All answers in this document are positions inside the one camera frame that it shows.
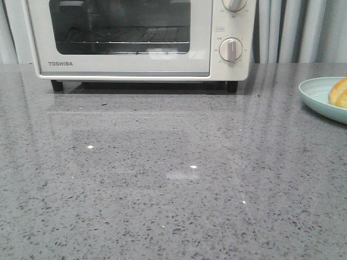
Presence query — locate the glass oven door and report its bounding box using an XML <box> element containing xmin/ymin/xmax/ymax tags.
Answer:
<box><xmin>23</xmin><ymin>1</ymin><xmax>213</xmax><ymax>77</ymax></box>

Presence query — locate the orange striped croissant bread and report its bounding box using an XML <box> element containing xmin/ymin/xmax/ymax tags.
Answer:
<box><xmin>328</xmin><ymin>78</ymin><xmax>347</xmax><ymax>109</ymax></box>

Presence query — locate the lower oven control knob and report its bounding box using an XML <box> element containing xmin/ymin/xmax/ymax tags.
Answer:
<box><xmin>219</xmin><ymin>38</ymin><xmax>242</xmax><ymax>63</ymax></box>

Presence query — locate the oven control knob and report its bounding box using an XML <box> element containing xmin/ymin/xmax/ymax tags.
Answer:
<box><xmin>222</xmin><ymin>0</ymin><xmax>247</xmax><ymax>12</ymax></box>
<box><xmin>219</xmin><ymin>38</ymin><xmax>242</xmax><ymax>63</ymax></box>

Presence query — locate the white Toshiba toaster oven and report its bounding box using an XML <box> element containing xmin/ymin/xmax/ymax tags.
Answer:
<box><xmin>22</xmin><ymin>0</ymin><xmax>256</xmax><ymax>92</ymax></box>

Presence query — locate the upper oven control knob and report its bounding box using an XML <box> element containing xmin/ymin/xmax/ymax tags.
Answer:
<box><xmin>222</xmin><ymin>0</ymin><xmax>247</xmax><ymax>12</ymax></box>

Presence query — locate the light green round plate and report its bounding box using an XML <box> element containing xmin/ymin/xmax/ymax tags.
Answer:
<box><xmin>298</xmin><ymin>77</ymin><xmax>346</xmax><ymax>125</ymax></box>

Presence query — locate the metal wire oven rack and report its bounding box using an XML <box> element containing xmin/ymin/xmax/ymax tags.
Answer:
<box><xmin>56</xmin><ymin>27</ymin><xmax>190</xmax><ymax>55</ymax></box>

